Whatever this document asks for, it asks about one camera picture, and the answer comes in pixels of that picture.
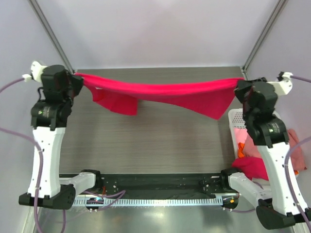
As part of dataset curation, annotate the magenta t shirt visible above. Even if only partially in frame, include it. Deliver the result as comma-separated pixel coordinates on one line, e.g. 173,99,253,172
79,73,240,120
232,157,269,181

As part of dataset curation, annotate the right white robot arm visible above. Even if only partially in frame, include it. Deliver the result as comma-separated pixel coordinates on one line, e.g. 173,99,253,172
219,72,311,230

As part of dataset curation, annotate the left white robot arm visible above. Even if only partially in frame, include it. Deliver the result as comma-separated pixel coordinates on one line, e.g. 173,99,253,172
18,61,104,210

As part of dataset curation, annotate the white plastic laundry basket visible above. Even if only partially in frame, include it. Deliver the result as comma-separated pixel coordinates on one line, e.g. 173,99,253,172
228,108,290,168

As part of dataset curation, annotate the orange garment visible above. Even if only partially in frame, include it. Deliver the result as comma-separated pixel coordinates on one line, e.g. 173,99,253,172
237,142,247,158

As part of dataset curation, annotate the salmon pink t shirt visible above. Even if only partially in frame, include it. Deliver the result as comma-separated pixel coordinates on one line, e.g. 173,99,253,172
234,128,307,173

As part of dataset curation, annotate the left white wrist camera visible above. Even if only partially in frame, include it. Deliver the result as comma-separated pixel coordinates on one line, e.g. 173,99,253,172
22,61,47,83

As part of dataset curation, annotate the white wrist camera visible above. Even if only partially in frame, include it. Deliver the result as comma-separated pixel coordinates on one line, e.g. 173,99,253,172
268,72,293,96
22,61,47,83

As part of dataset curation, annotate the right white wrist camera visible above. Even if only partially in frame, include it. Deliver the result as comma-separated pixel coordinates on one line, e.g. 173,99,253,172
268,72,293,96

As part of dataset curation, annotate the left aluminium frame post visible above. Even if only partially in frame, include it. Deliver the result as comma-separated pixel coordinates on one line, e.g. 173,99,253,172
27,0,75,73

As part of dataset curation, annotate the aluminium frame post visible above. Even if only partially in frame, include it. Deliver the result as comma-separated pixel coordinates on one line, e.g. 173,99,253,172
27,0,75,73
241,0,288,74

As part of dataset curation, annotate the right aluminium frame post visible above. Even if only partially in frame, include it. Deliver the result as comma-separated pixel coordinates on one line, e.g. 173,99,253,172
241,0,288,74

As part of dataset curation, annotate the white slotted cable duct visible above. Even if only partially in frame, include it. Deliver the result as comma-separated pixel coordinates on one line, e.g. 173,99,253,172
73,196,223,207

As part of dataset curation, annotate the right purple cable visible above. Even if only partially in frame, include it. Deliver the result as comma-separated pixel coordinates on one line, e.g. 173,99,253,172
228,75,311,225

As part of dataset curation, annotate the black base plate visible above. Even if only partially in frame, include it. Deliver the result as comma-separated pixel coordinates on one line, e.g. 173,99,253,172
102,173,238,200

